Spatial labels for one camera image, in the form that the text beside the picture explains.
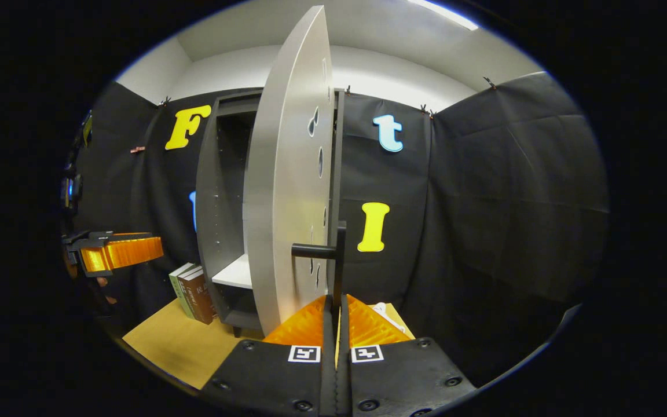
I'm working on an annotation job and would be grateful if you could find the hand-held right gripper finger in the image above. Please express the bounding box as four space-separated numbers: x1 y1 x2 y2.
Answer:
200 294 338 417
339 294 479 417

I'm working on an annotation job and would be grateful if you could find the black cabinet door handle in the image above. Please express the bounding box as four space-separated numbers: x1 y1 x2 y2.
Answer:
291 220 348 316

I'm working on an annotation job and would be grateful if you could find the dark grey cabinet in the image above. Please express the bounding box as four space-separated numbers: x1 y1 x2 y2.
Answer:
195 87 347 338

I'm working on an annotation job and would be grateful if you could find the white cabinet shelf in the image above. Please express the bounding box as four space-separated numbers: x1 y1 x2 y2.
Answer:
212 254 253 289

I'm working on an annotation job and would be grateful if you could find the white paper sheet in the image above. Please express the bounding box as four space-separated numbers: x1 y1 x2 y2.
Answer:
369 301 406 334

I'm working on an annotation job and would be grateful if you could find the green book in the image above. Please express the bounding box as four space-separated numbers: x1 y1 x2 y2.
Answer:
168 262 195 319

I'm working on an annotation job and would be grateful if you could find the thin brown book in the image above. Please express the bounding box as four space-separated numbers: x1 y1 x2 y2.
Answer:
177 265 204 323

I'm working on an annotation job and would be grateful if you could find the thick brown book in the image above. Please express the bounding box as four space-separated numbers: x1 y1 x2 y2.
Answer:
182 269 218 325

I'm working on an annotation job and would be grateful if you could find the black backdrop cloth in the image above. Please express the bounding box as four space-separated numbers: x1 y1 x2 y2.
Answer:
64 69 609 384

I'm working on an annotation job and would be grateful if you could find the long ceiling light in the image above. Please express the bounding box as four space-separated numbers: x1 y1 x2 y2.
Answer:
408 0 479 31

